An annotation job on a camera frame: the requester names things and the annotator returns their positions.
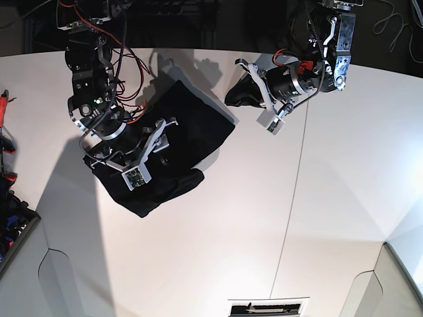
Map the white cable bundle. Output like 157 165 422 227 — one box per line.
373 0 423 63

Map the black printed t-shirt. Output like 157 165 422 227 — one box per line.
82 80 236 219

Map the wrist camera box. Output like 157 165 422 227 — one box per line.
257 109 286 135
122 164 151 191

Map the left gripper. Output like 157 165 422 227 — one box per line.
225 59 317 114

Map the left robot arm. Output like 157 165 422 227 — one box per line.
225 1 364 119

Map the grey bin with clothes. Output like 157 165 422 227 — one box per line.
1 190 41 274

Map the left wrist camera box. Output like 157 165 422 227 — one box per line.
257 109 286 135

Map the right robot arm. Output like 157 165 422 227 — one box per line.
56 1 178 191

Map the white label card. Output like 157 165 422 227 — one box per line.
228 297 310 317

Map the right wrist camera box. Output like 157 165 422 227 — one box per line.
122 164 151 191

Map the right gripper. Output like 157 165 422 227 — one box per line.
79 117 178 192

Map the orange black tool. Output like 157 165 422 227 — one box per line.
0 89 18 182

